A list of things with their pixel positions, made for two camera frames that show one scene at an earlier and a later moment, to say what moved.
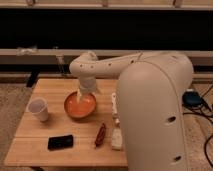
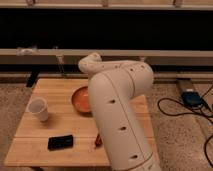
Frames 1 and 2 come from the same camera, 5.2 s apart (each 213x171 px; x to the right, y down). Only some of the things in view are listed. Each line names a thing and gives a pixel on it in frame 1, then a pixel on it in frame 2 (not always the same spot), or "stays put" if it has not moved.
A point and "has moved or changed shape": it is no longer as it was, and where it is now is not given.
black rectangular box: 59,142 stays put
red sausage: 100,135 stays put
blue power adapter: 191,99 stays put
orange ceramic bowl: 82,109 has moved or changed shape
